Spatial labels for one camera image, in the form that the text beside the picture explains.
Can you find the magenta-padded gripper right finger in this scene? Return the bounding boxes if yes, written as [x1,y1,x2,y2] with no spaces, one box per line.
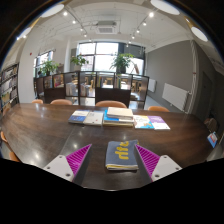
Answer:
[134,143,183,183]

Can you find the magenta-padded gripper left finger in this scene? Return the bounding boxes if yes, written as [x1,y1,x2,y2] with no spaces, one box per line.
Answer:
[42,143,93,183]

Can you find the grey towel with yellow letters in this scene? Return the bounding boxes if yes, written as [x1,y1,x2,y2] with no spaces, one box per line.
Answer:
[105,139,140,172]

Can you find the purple book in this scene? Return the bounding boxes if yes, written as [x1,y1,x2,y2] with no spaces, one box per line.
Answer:
[147,115,171,131]

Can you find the orange chair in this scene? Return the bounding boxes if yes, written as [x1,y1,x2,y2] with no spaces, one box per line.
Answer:
[0,130,22,163]

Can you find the white illustrated book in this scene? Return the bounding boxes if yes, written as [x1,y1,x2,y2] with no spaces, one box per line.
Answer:
[132,114,155,130]

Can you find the dark blue book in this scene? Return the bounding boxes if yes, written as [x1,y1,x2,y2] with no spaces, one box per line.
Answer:
[68,109,91,125]

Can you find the thick blue-covered book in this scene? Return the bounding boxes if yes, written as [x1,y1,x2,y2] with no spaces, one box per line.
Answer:
[102,109,135,128]

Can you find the beige book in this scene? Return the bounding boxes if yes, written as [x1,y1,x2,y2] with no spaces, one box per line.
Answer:
[106,106,135,122]

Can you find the large white radiator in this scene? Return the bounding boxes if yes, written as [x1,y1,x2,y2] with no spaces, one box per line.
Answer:
[161,82,190,112]

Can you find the group of orange chairs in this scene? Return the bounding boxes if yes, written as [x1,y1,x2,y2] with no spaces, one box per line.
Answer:
[30,98,170,113]

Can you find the dark room divider shelf unit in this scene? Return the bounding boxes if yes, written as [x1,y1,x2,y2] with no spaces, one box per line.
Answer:
[33,70,150,109]

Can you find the group of potted plants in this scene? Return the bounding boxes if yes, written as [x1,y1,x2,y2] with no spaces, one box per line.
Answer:
[38,53,136,76]

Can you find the ceiling air conditioner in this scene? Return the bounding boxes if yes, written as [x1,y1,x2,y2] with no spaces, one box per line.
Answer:
[95,20,118,35]

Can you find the group of ceiling spotlights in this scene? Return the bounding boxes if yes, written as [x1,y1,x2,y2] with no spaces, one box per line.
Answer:
[61,9,156,41]

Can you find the group of round ceiling lamps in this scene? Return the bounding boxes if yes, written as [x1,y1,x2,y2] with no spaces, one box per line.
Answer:
[16,0,209,43]

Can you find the wall bookshelf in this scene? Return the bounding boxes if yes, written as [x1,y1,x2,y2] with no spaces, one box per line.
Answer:
[0,62,20,113]

